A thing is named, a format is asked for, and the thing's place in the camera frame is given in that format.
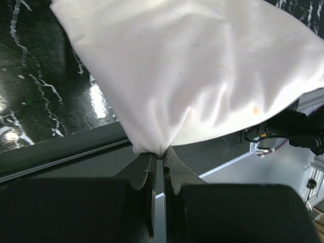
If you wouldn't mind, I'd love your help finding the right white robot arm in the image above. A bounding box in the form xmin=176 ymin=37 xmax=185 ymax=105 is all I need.
xmin=241 ymin=88 xmax=323 ymax=155

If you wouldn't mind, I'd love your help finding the cream white t shirt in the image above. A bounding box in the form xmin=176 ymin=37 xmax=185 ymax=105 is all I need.
xmin=50 ymin=1 xmax=323 ymax=155

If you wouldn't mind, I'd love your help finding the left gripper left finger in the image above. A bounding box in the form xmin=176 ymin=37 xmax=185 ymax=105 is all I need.
xmin=1 ymin=153 xmax=156 ymax=242

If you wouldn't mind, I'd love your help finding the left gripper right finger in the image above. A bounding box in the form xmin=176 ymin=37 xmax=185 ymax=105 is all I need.
xmin=163 ymin=148 xmax=320 ymax=242

